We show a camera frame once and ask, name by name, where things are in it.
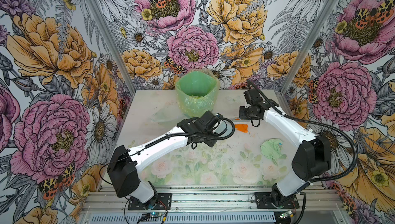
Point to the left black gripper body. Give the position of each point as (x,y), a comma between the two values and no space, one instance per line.
(210,143)

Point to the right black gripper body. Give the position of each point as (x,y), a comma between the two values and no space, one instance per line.
(247,113)

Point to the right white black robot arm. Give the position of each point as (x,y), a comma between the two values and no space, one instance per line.
(312,157)

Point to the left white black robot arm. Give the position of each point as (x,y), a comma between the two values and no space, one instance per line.
(126,165)

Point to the large orange crumpled paper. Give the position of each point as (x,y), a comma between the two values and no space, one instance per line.
(242,128)

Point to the green trash bin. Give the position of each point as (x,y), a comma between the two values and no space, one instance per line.
(197,91)

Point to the yellow plastic bin liner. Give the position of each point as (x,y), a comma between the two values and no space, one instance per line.
(197,97)

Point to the green paper scrap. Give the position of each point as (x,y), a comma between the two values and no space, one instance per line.
(272,150)

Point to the aluminium front rail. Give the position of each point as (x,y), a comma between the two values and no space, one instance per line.
(210,199)

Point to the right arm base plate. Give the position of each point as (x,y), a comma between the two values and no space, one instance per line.
(274,200)

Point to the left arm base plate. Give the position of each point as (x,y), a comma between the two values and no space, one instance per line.
(161,201)

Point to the right aluminium corner post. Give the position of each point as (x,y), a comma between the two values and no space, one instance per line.
(312,35)

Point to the aluminium corner post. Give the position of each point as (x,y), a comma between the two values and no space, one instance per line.
(100,20)
(312,35)

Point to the left aluminium corner post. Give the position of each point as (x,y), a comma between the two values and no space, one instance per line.
(100,20)

